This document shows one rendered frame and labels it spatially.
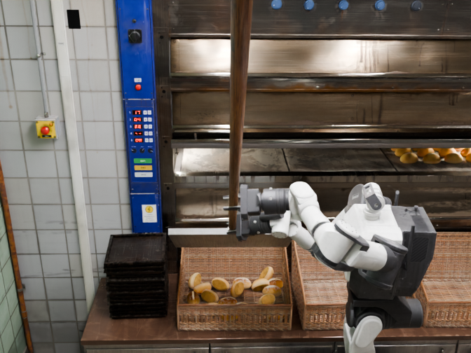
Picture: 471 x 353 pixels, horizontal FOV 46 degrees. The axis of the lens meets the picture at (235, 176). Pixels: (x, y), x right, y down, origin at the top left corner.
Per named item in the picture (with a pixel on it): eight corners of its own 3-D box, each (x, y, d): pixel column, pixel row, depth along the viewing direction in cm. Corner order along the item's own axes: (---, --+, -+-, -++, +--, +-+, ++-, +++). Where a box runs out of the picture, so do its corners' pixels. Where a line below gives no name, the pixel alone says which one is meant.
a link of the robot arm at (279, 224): (270, 218, 229) (295, 214, 223) (267, 241, 224) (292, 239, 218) (256, 205, 221) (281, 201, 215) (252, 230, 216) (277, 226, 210)
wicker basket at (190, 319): (183, 274, 311) (181, 231, 300) (283, 274, 312) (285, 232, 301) (175, 332, 267) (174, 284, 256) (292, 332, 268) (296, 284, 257)
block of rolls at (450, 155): (373, 128, 361) (373, 120, 359) (445, 128, 363) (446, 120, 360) (401, 164, 305) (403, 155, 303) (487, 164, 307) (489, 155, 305)
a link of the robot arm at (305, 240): (284, 227, 230) (308, 246, 243) (291, 246, 223) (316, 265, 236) (305, 213, 227) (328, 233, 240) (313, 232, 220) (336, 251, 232)
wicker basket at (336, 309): (287, 274, 313) (290, 232, 301) (386, 272, 316) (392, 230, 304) (301, 331, 268) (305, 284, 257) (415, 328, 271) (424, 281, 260)
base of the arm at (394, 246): (354, 270, 192) (385, 284, 192) (360, 280, 179) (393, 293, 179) (371, 231, 191) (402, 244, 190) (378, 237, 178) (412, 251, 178)
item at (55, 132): (41, 134, 276) (38, 115, 272) (61, 134, 277) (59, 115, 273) (36, 139, 270) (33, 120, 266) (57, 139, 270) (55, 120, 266)
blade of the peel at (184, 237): (296, 234, 239) (296, 227, 239) (167, 234, 238) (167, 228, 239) (287, 246, 273) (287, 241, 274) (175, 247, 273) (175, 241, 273)
